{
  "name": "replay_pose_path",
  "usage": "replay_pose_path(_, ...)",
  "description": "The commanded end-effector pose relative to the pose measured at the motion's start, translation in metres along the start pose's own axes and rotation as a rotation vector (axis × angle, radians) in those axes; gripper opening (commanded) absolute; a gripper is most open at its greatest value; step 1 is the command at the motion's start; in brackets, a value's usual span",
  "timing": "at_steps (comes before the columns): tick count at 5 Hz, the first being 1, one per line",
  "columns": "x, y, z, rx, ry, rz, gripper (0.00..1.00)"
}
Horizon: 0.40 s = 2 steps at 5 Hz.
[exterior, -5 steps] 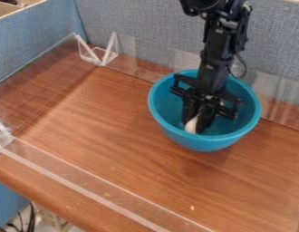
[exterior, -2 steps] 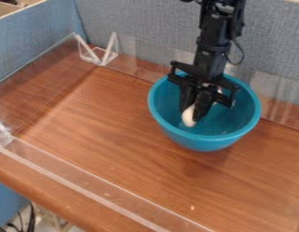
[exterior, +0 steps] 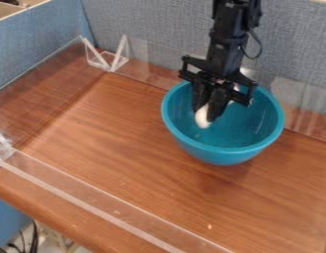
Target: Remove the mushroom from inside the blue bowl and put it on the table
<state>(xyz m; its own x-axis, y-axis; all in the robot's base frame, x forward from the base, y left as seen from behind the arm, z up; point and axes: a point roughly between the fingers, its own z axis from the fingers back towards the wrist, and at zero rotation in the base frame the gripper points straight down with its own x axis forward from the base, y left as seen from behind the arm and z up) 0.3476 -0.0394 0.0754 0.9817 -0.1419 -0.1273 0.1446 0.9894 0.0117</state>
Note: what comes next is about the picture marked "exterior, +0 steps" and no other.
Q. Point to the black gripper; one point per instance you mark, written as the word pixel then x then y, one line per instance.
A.
pixel 216 77

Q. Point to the white mushroom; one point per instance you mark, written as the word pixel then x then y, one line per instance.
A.
pixel 200 117

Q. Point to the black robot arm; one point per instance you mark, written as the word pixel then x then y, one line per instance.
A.
pixel 235 19

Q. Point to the blue plastic bowl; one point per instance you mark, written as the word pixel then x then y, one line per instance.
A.
pixel 236 137

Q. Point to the clear acrylic back barrier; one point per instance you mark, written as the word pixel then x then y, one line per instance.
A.
pixel 152 63

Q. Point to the clear acrylic barrier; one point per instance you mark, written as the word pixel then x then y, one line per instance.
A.
pixel 152 63
pixel 145 225

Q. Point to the clear acrylic front barrier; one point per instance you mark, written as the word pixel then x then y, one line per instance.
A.
pixel 145 225

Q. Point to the clear acrylic corner bracket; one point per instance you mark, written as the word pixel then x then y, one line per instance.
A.
pixel 108 61

